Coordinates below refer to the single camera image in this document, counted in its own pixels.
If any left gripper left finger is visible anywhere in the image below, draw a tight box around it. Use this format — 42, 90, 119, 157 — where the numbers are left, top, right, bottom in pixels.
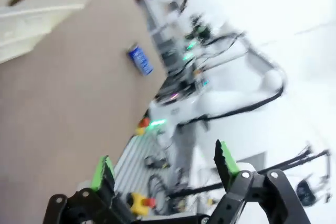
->
43, 155, 138, 224

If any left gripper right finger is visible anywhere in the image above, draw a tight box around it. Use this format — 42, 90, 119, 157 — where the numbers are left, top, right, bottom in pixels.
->
209, 139, 313, 224

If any cream plastic shopping basket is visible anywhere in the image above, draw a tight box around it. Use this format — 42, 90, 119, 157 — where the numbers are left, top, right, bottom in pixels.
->
0, 0, 102, 65

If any aluminium profile base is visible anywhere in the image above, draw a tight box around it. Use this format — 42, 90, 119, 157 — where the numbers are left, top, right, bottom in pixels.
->
114, 132, 184, 210

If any red yellow emergency stop button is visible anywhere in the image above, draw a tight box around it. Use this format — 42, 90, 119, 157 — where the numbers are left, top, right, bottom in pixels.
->
135, 118, 152, 136
127, 191, 157, 216

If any control electronics rack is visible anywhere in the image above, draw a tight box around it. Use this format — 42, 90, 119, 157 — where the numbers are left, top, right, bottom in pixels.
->
154, 15, 212, 104

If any white robot arm with cables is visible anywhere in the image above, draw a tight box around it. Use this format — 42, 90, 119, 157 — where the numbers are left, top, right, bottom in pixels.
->
178, 31, 287, 132

